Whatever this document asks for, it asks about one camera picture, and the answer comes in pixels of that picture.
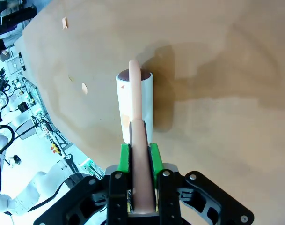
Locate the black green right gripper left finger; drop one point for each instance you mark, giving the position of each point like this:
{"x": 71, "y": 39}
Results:
{"x": 114, "y": 192}

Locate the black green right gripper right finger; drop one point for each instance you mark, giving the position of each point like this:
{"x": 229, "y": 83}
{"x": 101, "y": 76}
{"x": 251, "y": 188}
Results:
{"x": 168, "y": 192}

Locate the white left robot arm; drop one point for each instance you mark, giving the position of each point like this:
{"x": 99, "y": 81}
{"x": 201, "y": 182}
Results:
{"x": 39, "y": 187}

